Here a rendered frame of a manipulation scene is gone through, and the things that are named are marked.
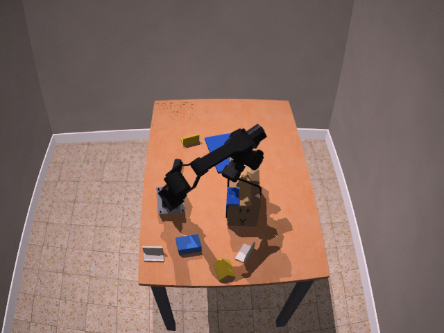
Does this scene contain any grey l-shaped bracket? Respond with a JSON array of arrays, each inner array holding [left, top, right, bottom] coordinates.
[[142, 246, 164, 262]]

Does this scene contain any blue box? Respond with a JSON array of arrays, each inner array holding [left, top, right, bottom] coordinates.
[[176, 234, 202, 255]]

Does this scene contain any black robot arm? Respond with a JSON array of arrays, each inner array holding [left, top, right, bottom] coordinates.
[[158, 124, 267, 211]]

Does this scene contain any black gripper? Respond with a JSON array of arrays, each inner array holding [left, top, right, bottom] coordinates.
[[221, 153, 248, 182]]

